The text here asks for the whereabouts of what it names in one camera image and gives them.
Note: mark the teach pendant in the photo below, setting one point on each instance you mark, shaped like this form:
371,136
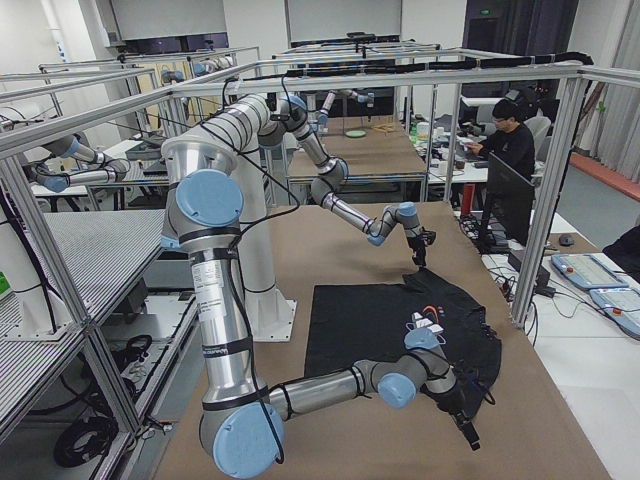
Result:
586,272
621,305

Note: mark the aluminium frame post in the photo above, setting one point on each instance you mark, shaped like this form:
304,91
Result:
572,90

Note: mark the black Huawei monitor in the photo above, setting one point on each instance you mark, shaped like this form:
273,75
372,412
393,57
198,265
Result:
509,200

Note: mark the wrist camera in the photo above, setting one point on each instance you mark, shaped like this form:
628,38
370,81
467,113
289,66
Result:
475,390
428,237

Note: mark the seated person in black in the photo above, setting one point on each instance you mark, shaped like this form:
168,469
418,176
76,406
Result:
512,141

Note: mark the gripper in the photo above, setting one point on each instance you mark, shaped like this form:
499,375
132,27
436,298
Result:
415,245
453,400

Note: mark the striped metal workbench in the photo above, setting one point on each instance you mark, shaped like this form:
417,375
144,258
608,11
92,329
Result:
106,253

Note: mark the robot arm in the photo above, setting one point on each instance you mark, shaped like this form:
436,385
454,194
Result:
242,424
267,119

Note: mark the black printed t-shirt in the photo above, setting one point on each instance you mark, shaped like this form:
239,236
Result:
355,322

